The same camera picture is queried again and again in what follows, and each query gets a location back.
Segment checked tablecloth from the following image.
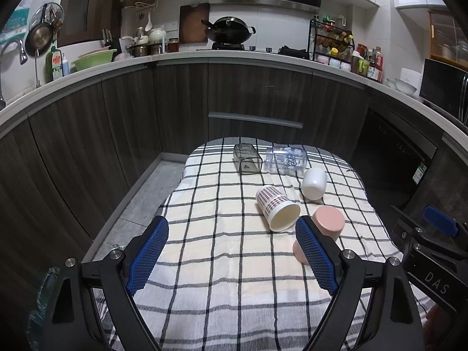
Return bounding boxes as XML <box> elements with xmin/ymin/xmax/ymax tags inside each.
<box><xmin>88</xmin><ymin>137</ymin><xmax>439</xmax><ymax>351</ymax></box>

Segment black microwave oven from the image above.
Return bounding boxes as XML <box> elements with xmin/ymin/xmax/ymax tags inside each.
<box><xmin>418</xmin><ymin>58</ymin><xmax>468</xmax><ymax>125</ymax></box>

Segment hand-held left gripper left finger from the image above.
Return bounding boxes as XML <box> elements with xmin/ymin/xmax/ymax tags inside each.
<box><xmin>44</xmin><ymin>216</ymin><xmax>172</xmax><ymax>351</ymax></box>

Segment black wok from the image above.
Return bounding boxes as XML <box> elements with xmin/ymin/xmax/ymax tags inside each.
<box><xmin>201</xmin><ymin>16</ymin><xmax>257</xmax><ymax>45</ymax></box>

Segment red patterned paper cup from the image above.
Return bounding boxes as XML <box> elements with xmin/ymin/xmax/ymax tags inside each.
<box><xmin>256</xmin><ymin>185</ymin><xmax>301</xmax><ymax>232</ymax></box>

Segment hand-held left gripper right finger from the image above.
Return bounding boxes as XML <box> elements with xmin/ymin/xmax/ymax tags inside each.
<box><xmin>294</xmin><ymin>216</ymin><xmax>426</xmax><ymax>351</ymax></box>

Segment green dish soap bottle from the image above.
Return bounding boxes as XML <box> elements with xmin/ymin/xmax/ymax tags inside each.
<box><xmin>45</xmin><ymin>40</ymin><xmax>66</xmax><ymax>83</ymax></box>

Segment pink cup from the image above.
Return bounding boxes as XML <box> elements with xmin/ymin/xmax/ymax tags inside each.
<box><xmin>292</xmin><ymin>206</ymin><xmax>346</xmax><ymax>265</ymax></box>

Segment stack of white bowls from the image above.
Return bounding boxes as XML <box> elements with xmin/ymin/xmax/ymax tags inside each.
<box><xmin>386</xmin><ymin>77</ymin><xmax>419</xmax><ymax>96</ymax></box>

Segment smoky grey square cup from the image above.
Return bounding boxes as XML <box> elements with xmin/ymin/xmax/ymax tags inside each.
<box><xmin>233</xmin><ymin>143</ymin><xmax>263</xmax><ymax>175</ymax></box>

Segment grey drawer handle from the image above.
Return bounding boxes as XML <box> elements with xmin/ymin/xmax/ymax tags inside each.
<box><xmin>208</xmin><ymin>111</ymin><xmax>305</xmax><ymax>129</ymax></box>

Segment wooden cutting board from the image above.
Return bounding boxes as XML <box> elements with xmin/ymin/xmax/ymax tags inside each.
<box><xmin>179</xmin><ymin>2</ymin><xmax>211</xmax><ymax>44</ymax></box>

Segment black bag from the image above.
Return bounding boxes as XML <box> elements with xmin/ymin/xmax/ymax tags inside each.
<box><xmin>277</xmin><ymin>45</ymin><xmax>311</xmax><ymax>60</ymax></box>

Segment teal translucent plastic bag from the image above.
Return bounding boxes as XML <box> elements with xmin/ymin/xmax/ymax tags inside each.
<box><xmin>28</xmin><ymin>266</ymin><xmax>61</xmax><ymax>351</ymax></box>

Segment gas stove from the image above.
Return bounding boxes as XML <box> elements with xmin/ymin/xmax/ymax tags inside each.
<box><xmin>197</xmin><ymin>43</ymin><xmax>279</xmax><ymax>53</ymax></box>

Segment chrome faucet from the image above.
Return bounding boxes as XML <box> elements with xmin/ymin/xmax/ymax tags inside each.
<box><xmin>0</xmin><ymin>38</ymin><xmax>28</xmax><ymax>109</ymax></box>

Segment white cup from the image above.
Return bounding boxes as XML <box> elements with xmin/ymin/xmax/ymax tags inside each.
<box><xmin>301</xmin><ymin>167</ymin><xmax>328</xmax><ymax>201</ymax></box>

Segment clear printed glass cup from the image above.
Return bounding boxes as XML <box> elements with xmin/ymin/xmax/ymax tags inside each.
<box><xmin>264</xmin><ymin>145</ymin><xmax>308</xmax><ymax>176</ymax></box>

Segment black built-in dishwasher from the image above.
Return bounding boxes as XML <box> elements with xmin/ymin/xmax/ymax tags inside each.
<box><xmin>349</xmin><ymin>107</ymin><xmax>438</xmax><ymax>207</ymax></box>

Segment dark wood base cabinets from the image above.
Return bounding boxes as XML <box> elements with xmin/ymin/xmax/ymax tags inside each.
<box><xmin>0</xmin><ymin>58</ymin><xmax>371</xmax><ymax>300</ymax></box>

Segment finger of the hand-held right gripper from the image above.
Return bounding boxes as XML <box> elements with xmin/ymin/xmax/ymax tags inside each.
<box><xmin>423</xmin><ymin>205</ymin><xmax>468</xmax><ymax>244</ymax></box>
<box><xmin>390</xmin><ymin>205</ymin><xmax>426</xmax><ymax>264</ymax></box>

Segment wooden glass-door cabinet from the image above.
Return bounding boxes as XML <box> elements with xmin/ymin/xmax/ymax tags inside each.
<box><xmin>427</xmin><ymin>10</ymin><xmax>468</xmax><ymax>69</ymax></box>

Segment black wire spice rack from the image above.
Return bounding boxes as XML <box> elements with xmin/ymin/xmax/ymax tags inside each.
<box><xmin>309</xmin><ymin>14</ymin><xmax>356</xmax><ymax>63</ymax></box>

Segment hanging frying pan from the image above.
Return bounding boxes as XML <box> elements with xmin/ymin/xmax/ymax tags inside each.
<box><xmin>24</xmin><ymin>4</ymin><xmax>56</xmax><ymax>58</ymax></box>

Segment dark wood wall cabinet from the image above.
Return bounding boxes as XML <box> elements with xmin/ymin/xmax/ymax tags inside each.
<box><xmin>58</xmin><ymin>0</ymin><xmax>118</xmax><ymax>47</ymax></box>

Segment green plastic basin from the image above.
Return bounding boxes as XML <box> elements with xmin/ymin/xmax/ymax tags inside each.
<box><xmin>71</xmin><ymin>49</ymin><xmax>118</xmax><ymax>73</ymax></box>

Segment group of sauce bottles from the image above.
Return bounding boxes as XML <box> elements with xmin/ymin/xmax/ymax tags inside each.
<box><xmin>350</xmin><ymin>43</ymin><xmax>385</xmax><ymax>82</ymax></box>

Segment steel pot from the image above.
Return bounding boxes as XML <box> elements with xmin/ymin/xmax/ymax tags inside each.
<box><xmin>126</xmin><ymin>43</ymin><xmax>164</xmax><ymax>58</ymax></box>

